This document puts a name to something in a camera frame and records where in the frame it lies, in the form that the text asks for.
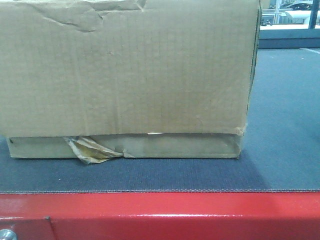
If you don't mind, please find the brown cardboard carton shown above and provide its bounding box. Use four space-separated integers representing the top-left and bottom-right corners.
0 0 261 164

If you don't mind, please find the dark grey conveyor belt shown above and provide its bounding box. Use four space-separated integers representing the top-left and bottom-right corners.
0 48 320 193

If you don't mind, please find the silver conveyor bolt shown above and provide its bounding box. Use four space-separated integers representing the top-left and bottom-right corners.
0 229 18 240

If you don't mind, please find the red conveyor frame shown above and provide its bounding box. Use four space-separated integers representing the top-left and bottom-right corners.
0 192 320 240

